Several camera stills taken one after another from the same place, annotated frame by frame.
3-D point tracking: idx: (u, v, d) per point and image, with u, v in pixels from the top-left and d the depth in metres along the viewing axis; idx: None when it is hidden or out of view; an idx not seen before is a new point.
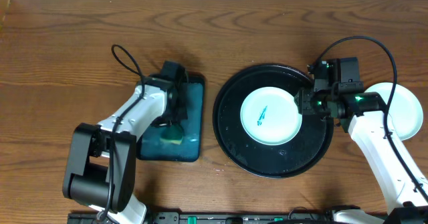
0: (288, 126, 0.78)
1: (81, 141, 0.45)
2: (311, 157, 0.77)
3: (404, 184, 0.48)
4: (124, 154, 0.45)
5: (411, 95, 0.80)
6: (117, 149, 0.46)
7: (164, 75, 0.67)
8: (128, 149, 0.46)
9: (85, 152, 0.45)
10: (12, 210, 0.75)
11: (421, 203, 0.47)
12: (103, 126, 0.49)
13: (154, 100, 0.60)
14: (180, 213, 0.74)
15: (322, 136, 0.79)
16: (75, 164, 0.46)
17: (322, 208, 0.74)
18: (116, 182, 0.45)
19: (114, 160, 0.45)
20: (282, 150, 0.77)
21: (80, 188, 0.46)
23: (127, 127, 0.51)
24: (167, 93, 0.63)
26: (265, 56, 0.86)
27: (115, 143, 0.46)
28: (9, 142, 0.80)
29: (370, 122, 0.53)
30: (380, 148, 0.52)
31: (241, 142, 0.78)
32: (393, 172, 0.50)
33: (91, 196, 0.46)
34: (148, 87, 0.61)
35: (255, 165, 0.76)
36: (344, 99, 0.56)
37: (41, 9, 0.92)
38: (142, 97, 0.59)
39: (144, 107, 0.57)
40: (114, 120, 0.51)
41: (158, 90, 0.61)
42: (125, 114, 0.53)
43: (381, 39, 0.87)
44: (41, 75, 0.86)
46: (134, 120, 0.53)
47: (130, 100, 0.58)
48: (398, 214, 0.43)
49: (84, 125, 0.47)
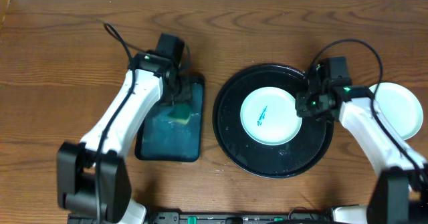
0: (288, 126, 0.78)
1: (67, 164, 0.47)
2: (311, 157, 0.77)
3: (391, 153, 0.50)
4: (110, 177, 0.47)
5: (411, 95, 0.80)
6: (103, 172, 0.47)
7: (162, 49, 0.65)
8: (115, 171, 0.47)
9: (72, 174, 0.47)
10: (12, 210, 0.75)
11: (407, 167, 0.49)
12: (88, 143, 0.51)
13: (144, 93, 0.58)
14: (180, 213, 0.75)
15: (322, 136, 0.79)
16: (64, 184, 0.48)
17: (321, 208, 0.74)
18: (108, 200, 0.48)
19: (103, 182, 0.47)
20: (282, 150, 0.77)
21: (73, 205, 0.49)
23: (114, 142, 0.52)
24: (162, 75, 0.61)
26: (265, 56, 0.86)
27: (101, 166, 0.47)
28: (9, 142, 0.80)
29: (358, 105, 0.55)
30: (367, 122, 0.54)
31: (241, 142, 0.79)
32: (380, 144, 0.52)
33: (86, 210, 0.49)
34: (141, 71, 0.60)
35: (255, 166, 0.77)
36: (335, 90, 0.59)
37: (41, 9, 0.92)
38: (132, 93, 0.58)
39: (133, 107, 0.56)
40: (100, 134, 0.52)
41: (150, 77, 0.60)
42: (112, 122, 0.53)
43: (381, 39, 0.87)
44: (41, 75, 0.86)
46: (123, 130, 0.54)
47: (118, 97, 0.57)
48: (387, 174, 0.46)
49: (69, 148, 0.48)
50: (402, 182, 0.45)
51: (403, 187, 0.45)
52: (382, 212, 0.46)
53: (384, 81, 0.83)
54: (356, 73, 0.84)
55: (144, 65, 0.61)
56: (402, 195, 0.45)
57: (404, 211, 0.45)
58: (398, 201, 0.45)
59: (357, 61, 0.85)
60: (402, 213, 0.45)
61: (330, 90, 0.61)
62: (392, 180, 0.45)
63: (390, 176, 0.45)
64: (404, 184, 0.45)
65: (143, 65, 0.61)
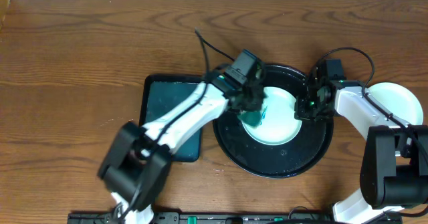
0: (289, 126, 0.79)
1: (125, 140, 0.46)
2: (312, 158, 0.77)
3: (378, 118, 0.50)
4: (157, 169, 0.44)
5: (410, 95, 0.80)
6: (153, 162, 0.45)
7: (237, 67, 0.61)
8: (163, 165, 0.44)
9: (123, 152, 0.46)
10: (12, 210, 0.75)
11: (394, 126, 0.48)
12: (149, 130, 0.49)
13: (209, 108, 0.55)
14: (180, 213, 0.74)
15: (322, 136, 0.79)
16: (113, 157, 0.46)
17: (321, 208, 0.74)
18: (143, 190, 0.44)
19: (148, 171, 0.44)
20: (283, 150, 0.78)
21: (110, 182, 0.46)
23: (170, 140, 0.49)
24: (229, 98, 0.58)
26: (265, 56, 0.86)
27: (154, 155, 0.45)
28: (9, 142, 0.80)
29: (350, 89, 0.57)
30: (356, 98, 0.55)
31: (241, 142, 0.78)
32: (367, 114, 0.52)
33: (120, 191, 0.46)
34: (212, 87, 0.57)
35: (255, 166, 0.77)
36: (331, 83, 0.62)
37: (41, 9, 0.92)
38: (198, 103, 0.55)
39: (197, 116, 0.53)
40: (161, 126, 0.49)
41: (219, 96, 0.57)
42: (174, 121, 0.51)
43: (381, 39, 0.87)
44: (41, 75, 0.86)
46: (182, 132, 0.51)
47: (185, 102, 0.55)
48: (373, 132, 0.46)
49: (132, 126, 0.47)
50: (388, 138, 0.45)
51: (390, 142, 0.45)
52: (371, 170, 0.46)
53: (385, 82, 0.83)
54: (356, 73, 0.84)
55: (216, 83, 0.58)
56: (389, 149, 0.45)
57: (392, 166, 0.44)
58: (386, 155, 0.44)
59: (357, 61, 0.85)
60: (390, 168, 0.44)
61: (327, 84, 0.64)
62: (379, 135, 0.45)
63: (378, 132, 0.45)
64: (390, 139, 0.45)
65: (217, 82, 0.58)
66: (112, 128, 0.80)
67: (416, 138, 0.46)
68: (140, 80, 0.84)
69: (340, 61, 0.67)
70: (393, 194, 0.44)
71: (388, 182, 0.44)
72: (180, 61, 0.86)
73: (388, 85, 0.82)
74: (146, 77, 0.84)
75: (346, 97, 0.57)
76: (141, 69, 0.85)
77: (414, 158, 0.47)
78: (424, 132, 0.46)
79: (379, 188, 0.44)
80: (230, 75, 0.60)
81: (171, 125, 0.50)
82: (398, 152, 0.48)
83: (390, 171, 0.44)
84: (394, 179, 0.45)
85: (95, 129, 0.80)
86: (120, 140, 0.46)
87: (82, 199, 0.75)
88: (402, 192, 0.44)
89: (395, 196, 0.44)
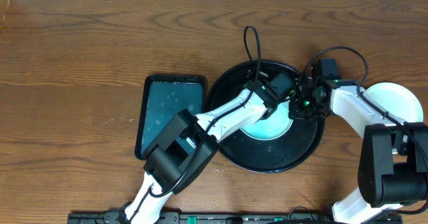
0: (278, 123, 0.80)
1: (178, 124, 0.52)
2: (298, 156, 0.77)
3: (375, 117, 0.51)
4: (204, 155, 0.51)
5: (393, 86, 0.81)
6: (202, 148, 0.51)
7: (275, 85, 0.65)
8: (210, 154, 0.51)
9: (176, 134, 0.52)
10: (11, 210, 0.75)
11: (390, 124, 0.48)
12: (199, 121, 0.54)
13: (251, 112, 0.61)
14: (180, 214, 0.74)
15: (314, 130, 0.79)
16: (165, 138, 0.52)
17: (321, 208, 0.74)
18: (188, 172, 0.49)
19: (196, 155, 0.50)
20: (269, 146, 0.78)
21: (157, 159, 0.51)
23: (218, 132, 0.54)
24: (267, 107, 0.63)
26: (265, 55, 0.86)
27: (203, 142, 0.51)
28: (9, 142, 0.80)
29: (345, 89, 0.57)
30: (351, 97, 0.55)
31: (232, 137, 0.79)
32: (362, 112, 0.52)
33: (162, 169, 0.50)
34: (255, 95, 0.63)
35: (241, 158, 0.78)
36: (326, 83, 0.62)
37: (42, 9, 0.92)
38: (242, 105, 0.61)
39: (241, 117, 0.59)
40: (210, 119, 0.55)
41: (259, 103, 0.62)
42: (222, 118, 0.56)
43: (380, 39, 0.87)
44: (42, 75, 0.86)
46: (227, 126, 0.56)
47: (232, 102, 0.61)
48: (368, 130, 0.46)
49: (187, 112, 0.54)
50: (385, 136, 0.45)
51: (386, 141, 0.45)
52: (369, 169, 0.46)
53: (385, 82, 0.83)
54: (356, 73, 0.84)
55: (258, 91, 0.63)
56: (387, 147, 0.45)
57: (390, 164, 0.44)
58: (384, 153, 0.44)
59: (357, 61, 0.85)
60: (388, 167, 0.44)
61: (323, 83, 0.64)
62: (376, 134, 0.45)
63: (374, 130, 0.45)
64: (386, 138, 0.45)
65: (259, 91, 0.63)
66: (113, 128, 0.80)
67: (412, 134, 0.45)
68: (140, 80, 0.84)
69: (335, 61, 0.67)
70: (392, 192, 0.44)
71: (386, 180, 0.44)
72: (180, 61, 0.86)
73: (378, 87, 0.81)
74: (147, 76, 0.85)
75: (342, 97, 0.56)
76: (141, 69, 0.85)
77: (410, 155, 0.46)
78: (420, 130, 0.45)
79: (378, 186, 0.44)
80: (271, 88, 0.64)
81: (218, 120, 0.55)
82: (394, 150, 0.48)
83: (388, 170, 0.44)
84: (392, 176, 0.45)
85: (95, 129, 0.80)
86: (175, 122, 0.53)
87: (82, 199, 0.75)
88: (398, 189, 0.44)
89: (394, 194, 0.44)
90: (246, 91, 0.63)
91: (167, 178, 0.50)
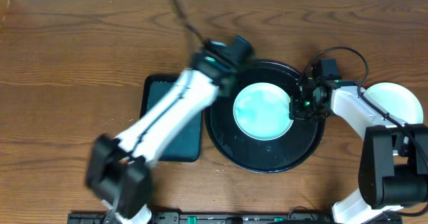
0: (277, 122, 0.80)
1: (98, 157, 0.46)
2: (298, 157, 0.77)
3: (376, 118, 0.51)
4: (134, 183, 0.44)
5: (393, 86, 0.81)
6: (129, 178, 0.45)
7: (228, 51, 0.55)
8: (139, 180, 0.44)
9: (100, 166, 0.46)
10: (11, 210, 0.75)
11: (391, 126, 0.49)
12: (124, 141, 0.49)
13: (194, 99, 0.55)
14: (180, 213, 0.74)
15: (314, 131, 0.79)
16: (93, 171, 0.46)
17: (321, 208, 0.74)
18: (126, 201, 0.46)
19: (126, 185, 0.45)
20: (268, 146, 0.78)
21: (95, 192, 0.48)
23: (146, 150, 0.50)
24: (217, 83, 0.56)
26: (265, 56, 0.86)
27: (128, 170, 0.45)
28: (9, 142, 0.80)
29: (346, 89, 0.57)
30: (352, 98, 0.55)
31: (231, 136, 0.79)
32: (364, 113, 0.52)
33: (105, 199, 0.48)
34: (199, 73, 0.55)
35: (241, 158, 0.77)
36: (326, 83, 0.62)
37: (41, 9, 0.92)
38: (180, 98, 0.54)
39: (180, 114, 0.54)
40: (138, 134, 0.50)
41: (204, 85, 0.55)
42: (152, 126, 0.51)
43: (381, 39, 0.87)
44: (41, 75, 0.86)
46: (162, 136, 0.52)
47: (166, 97, 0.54)
48: (370, 132, 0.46)
49: (102, 139, 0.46)
50: (387, 138, 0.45)
51: (387, 143, 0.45)
52: (369, 170, 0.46)
53: (385, 82, 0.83)
54: (356, 73, 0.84)
55: (203, 67, 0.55)
56: (388, 149, 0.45)
57: (390, 166, 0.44)
58: (384, 155, 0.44)
59: (357, 61, 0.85)
60: (388, 169, 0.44)
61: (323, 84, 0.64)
62: (377, 136, 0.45)
63: (375, 132, 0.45)
64: (388, 139, 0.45)
65: (202, 65, 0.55)
66: (113, 128, 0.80)
67: (414, 136, 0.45)
68: (140, 80, 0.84)
69: (335, 61, 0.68)
70: (392, 194, 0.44)
71: (386, 182, 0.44)
72: (180, 61, 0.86)
73: (378, 87, 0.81)
74: (147, 77, 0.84)
75: (342, 97, 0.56)
76: (141, 69, 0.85)
77: (411, 157, 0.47)
78: (422, 132, 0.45)
79: (378, 188, 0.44)
80: (221, 57, 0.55)
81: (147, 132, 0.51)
82: (395, 152, 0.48)
83: (388, 172, 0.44)
84: (392, 179, 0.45)
85: (95, 130, 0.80)
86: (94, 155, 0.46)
87: (82, 199, 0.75)
88: (398, 191, 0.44)
89: (394, 195, 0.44)
90: (186, 74, 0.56)
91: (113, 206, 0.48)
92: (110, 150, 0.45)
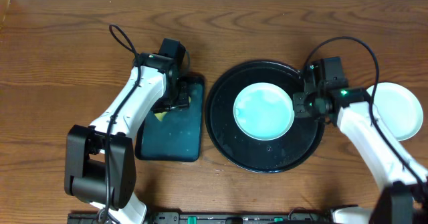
0: (277, 122, 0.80)
1: (76, 146, 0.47)
2: (298, 157, 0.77)
3: (394, 164, 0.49)
4: (120, 156, 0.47)
5: (393, 85, 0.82)
6: (114, 152, 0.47)
7: (164, 51, 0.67)
8: (123, 152, 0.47)
9: (81, 154, 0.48)
10: (12, 210, 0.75)
11: (410, 181, 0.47)
12: (97, 127, 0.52)
13: (149, 85, 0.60)
14: (180, 214, 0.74)
15: (314, 131, 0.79)
16: (74, 162, 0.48)
17: (321, 208, 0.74)
18: (116, 182, 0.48)
19: (113, 162, 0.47)
20: (269, 146, 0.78)
21: (83, 186, 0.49)
23: (122, 128, 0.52)
24: (166, 73, 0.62)
26: (265, 56, 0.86)
27: (110, 146, 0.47)
28: (9, 142, 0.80)
29: (356, 111, 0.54)
30: (368, 131, 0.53)
31: (231, 136, 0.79)
32: (381, 154, 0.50)
33: (93, 192, 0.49)
34: (148, 69, 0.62)
35: (241, 158, 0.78)
36: (332, 94, 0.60)
37: (41, 9, 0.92)
38: (138, 85, 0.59)
39: (141, 96, 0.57)
40: (108, 119, 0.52)
41: (155, 73, 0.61)
42: (120, 109, 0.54)
43: (381, 39, 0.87)
44: (41, 75, 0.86)
46: (130, 116, 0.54)
47: (126, 87, 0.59)
48: (390, 190, 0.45)
49: (76, 128, 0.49)
50: (406, 197, 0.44)
51: (408, 204, 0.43)
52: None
53: (385, 82, 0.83)
54: (357, 73, 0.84)
55: (149, 63, 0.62)
56: (408, 208, 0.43)
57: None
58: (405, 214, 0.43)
59: (357, 61, 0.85)
60: None
61: (328, 93, 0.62)
62: (396, 196, 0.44)
63: (394, 192, 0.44)
64: (408, 199, 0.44)
65: (149, 63, 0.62)
66: None
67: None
68: None
69: (340, 60, 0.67)
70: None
71: None
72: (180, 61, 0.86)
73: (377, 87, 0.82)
74: None
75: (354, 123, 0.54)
76: None
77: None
78: None
79: None
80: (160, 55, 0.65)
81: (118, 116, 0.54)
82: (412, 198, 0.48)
83: None
84: None
85: None
86: (71, 146, 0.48)
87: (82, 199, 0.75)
88: None
89: None
90: (135, 71, 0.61)
91: (103, 198, 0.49)
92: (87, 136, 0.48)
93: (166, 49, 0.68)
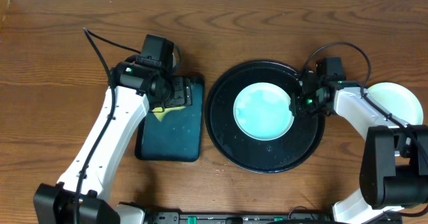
0: (275, 126, 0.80)
1: (45, 209, 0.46)
2: (299, 157, 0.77)
3: (377, 117, 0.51)
4: (90, 219, 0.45)
5: (393, 85, 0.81)
6: (83, 215, 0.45)
7: (148, 55, 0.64)
8: (94, 214, 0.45)
9: (51, 216, 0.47)
10: (12, 210, 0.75)
11: (393, 126, 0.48)
12: (66, 184, 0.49)
13: (125, 116, 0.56)
14: (180, 214, 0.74)
15: (314, 131, 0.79)
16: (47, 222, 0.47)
17: (321, 208, 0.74)
18: None
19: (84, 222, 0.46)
20: (269, 146, 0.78)
21: None
23: (92, 184, 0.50)
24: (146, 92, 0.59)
26: (265, 56, 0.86)
27: (79, 208, 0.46)
28: (9, 142, 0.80)
29: (350, 90, 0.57)
30: (354, 99, 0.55)
31: (231, 136, 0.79)
32: (366, 113, 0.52)
33: None
34: (126, 89, 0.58)
35: (241, 158, 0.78)
36: (330, 84, 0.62)
37: (41, 9, 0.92)
38: (112, 118, 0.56)
39: (114, 135, 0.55)
40: (78, 173, 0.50)
41: (133, 95, 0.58)
42: (90, 157, 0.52)
43: (381, 39, 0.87)
44: (41, 75, 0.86)
46: (103, 165, 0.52)
47: (99, 121, 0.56)
48: (372, 130, 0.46)
49: (44, 188, 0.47)
50: (388, 137, 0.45)
51: (390, 143, 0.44)
52: (370, 168, 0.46)
53: (385, 82, 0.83)
54: (357, 73, 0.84)
55: (126, 81, 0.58)
56: (388, 150, 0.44)
57: (392, 166, 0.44)
58: (386, 156, 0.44)
59: (357, 61, 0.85)
60: (389, 169, 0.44)
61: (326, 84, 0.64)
62: (378, 135, 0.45)
63: (377, 132, 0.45)
64: (390, 140, 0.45)
65: (126, 80, 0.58)
66: None
67: (416, 138, 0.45)
68: None
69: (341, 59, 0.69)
70: (393, 194, 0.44)
71: (387, 184, 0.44)
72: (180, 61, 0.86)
73: (377, 87, 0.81)
74: None
75: (346, 97, 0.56)
76: None
77: (413, 158, 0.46)
78: (423, 132, 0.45)
79: (379, 188, 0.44)
80: (138, 67, 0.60)
81: (88, 165, 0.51)
82: (397, 152, 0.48)
83: (390, 172, 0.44)
84: (394, 179, 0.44)
85: None
86: (41, 208, 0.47)
87: None
88: (400, 192, 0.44)
89: (396, 196, 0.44)
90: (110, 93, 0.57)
91: None
92: (55, 196, 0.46)
93: (150, 51, 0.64)
